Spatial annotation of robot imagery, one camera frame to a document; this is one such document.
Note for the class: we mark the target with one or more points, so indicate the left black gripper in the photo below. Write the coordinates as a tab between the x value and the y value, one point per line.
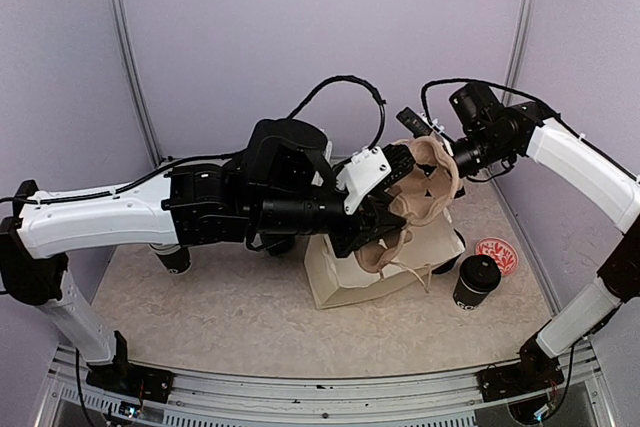
368	228

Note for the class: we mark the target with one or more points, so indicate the brown pulp cup carrier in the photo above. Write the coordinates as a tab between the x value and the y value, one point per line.
418	198

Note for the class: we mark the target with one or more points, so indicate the cream paper takeout bag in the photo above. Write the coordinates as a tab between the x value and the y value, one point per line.
337	282

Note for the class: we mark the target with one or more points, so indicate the black paper coffee cup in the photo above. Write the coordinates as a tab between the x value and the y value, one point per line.
465	298

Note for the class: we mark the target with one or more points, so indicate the black plastic cup lid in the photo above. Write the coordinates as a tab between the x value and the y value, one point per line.
480	273

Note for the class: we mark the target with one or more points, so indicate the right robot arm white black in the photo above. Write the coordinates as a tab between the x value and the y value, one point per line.
496	133

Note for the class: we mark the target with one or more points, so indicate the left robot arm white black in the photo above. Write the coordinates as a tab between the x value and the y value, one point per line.
280	187

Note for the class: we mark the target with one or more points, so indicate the stack of black lids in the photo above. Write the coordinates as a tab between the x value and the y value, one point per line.
449	265

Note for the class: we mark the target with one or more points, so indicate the red patterned white bowl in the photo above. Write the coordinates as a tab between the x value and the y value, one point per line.
503	253

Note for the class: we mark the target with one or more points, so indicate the stack of paper cups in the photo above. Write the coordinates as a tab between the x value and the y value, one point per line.
176	259

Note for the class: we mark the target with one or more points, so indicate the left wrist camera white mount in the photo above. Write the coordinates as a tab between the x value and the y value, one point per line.
371	168

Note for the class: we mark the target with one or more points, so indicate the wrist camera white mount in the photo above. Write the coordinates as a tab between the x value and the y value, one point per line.
417	124
371	168

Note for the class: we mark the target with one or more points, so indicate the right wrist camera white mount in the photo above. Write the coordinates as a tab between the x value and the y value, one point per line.
417	124

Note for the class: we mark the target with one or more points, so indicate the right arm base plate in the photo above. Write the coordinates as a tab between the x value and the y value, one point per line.
502	382

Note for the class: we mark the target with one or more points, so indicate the right aluminium corner post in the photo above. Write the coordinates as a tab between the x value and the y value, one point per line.
519	44

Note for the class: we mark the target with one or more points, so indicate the aluminium front frame rail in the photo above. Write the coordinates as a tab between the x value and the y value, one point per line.
455	397

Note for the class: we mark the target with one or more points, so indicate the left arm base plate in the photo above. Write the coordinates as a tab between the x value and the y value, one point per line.
133	380

